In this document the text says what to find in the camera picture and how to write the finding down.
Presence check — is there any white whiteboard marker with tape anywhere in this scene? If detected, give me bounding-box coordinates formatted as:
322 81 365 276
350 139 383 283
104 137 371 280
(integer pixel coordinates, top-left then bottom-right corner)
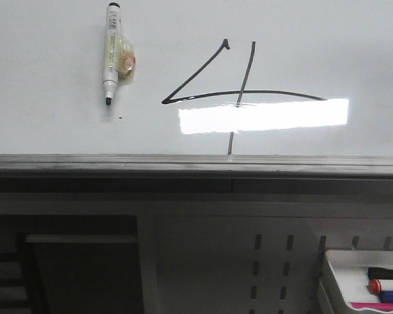
102 2 136 106

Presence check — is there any grey aluminium whiteboard tray ledge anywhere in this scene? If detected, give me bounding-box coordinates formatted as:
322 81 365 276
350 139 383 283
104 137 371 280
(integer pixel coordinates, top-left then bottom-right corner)
0 154 393 195

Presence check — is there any white whiteboard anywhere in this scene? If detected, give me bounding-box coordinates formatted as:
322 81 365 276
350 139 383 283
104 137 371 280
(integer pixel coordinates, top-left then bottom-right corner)
0 1 393 156

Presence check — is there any white perforated panel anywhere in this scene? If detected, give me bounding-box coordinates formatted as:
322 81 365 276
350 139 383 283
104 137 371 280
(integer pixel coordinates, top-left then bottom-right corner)
137 201 393 313

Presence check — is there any white plastic storage bin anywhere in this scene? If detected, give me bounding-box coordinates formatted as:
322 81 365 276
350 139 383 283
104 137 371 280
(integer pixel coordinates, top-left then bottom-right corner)
317 250 393 313

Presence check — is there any dark cabinet with shelf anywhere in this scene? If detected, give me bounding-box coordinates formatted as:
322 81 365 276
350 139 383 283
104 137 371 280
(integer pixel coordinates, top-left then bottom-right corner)
0 215 144 313

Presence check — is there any red capped marker in bin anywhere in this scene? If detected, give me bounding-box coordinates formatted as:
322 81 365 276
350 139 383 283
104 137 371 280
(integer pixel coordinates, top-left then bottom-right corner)
368 279 393 294

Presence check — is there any pink item in bin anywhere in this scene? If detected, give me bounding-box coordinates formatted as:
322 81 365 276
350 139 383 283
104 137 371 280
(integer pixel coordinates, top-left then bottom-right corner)
349 302 393 312

